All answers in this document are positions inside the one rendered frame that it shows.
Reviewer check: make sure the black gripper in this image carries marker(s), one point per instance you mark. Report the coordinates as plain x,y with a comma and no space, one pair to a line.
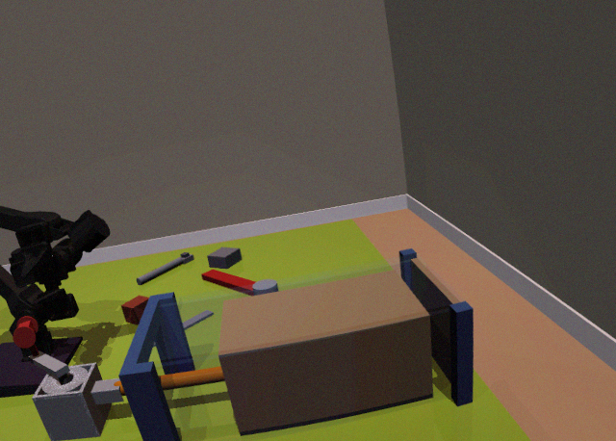
52,266

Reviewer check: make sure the dark red flat bar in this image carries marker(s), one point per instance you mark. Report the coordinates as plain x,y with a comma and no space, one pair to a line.
225,279

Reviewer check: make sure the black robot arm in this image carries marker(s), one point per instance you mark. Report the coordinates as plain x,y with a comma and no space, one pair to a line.
85,234

